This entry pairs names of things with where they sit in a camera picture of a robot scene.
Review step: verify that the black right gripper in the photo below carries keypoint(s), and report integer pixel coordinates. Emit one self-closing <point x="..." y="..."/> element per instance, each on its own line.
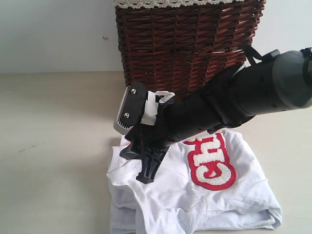
<point x="151" y="143"/>

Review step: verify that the white t-shirt red patch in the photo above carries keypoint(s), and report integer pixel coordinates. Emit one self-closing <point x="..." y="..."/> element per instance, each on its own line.
<point x="208" y="182"/>

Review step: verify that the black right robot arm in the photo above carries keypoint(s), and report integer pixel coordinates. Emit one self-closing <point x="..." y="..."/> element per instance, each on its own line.
<point x="275" y="82"/>

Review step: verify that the dark brown wicker basket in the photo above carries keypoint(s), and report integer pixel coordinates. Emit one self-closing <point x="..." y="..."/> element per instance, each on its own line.
<point x="181" y="49"/>

